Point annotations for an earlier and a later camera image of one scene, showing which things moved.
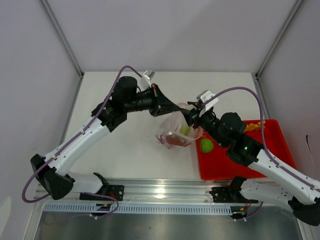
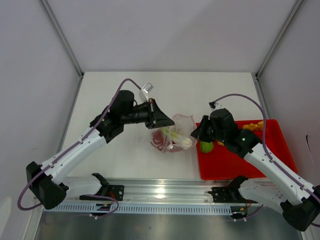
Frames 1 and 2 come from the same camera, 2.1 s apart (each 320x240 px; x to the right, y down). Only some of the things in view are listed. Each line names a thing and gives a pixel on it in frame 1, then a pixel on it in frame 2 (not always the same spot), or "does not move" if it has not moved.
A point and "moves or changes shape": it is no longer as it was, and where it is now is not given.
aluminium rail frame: x=141 y=190 does not move
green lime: x=206 y=145 does not move
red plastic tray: x=218 y=164 does not move
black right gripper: x=195 y=115 to x=199 y=132
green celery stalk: x=185 y=129 to x=183 y=140
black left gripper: x=161 y=104 to x=156 y=118
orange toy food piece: x=252 y=127 does not move
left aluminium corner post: x=66 y=44 does not move
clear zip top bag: x=177 y=129 moves or changes shape
